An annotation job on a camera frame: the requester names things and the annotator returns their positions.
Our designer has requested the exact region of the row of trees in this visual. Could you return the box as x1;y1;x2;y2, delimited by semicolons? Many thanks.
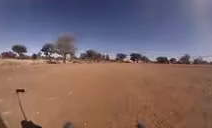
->
0;44;212;66

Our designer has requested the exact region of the pale grey tree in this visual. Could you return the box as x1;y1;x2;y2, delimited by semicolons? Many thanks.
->
55;32;78;64

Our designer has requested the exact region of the pale dry grass strip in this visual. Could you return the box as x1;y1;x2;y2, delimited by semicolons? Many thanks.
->
0;58;75;70

